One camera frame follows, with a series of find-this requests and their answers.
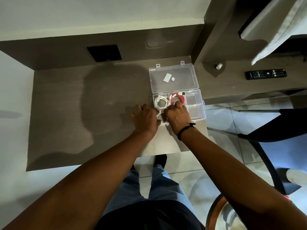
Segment person's left hand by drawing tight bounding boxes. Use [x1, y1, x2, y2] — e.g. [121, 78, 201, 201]
[130, 104, 161, 140]

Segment person's right hand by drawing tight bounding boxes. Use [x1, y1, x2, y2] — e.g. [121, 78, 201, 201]
[164, 102, 193, 136]

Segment white cable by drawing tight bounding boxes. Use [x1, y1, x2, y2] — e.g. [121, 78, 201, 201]
[156, 110, 169, 125]
[154, 94, 170, 109]

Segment person's right forearm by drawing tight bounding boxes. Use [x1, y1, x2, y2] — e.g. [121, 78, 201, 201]
[179, 126, 307, 230]

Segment person's left forearm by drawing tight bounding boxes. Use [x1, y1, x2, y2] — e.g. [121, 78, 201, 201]
[2, 131, 158, 230]

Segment clear plastic organizer box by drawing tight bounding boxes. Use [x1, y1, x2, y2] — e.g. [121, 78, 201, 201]
[148, 61, 207, 126]

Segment black shoe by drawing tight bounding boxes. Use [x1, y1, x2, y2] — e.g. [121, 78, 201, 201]
[153, 154, 168, 168]

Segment blue-grey trousers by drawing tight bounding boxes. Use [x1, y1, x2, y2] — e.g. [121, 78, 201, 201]
[102, 164, 197, 219]

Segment black remote control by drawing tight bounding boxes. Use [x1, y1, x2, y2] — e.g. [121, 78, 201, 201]
[245, 69, 287, 80]

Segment black chair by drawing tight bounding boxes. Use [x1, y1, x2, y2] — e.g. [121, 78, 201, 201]
[207, 108, 307, 196]

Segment black shirt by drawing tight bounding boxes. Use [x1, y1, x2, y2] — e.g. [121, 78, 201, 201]
[95, 200, 205, 230]

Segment white cloth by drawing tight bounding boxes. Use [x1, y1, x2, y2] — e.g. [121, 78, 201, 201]
[240, 0, 307, 66]

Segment white rounded object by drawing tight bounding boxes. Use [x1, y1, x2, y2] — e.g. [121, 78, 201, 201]
[286, 169, 307, 188]

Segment red coiled cable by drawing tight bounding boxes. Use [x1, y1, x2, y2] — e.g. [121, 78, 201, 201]
[169, 92, 185, 107]

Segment black cord wristband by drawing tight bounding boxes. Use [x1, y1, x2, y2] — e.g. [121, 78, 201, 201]
[177, 122, 196, 141]

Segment black wall socket panel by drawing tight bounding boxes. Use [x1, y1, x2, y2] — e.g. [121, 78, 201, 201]
[87, 44, 122, 62]

